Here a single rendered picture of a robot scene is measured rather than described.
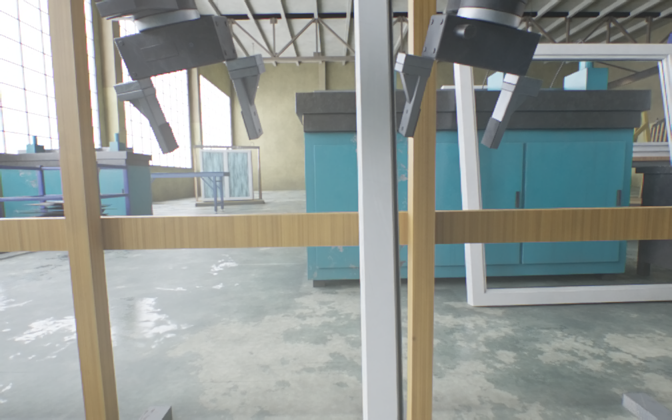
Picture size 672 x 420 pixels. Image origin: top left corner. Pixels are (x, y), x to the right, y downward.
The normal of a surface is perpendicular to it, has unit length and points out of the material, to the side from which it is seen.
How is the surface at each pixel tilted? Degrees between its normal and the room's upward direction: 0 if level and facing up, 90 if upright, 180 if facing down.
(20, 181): 90
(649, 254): 90
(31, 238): 90
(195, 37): 113
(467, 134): 79
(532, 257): 90
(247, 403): 0
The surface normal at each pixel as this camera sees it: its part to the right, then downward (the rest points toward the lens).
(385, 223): 0.01, -0.05
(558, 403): -0.02, -1.00
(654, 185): -1.00, 0.02
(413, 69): 0.13, 0.48
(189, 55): -0.08, 0.48
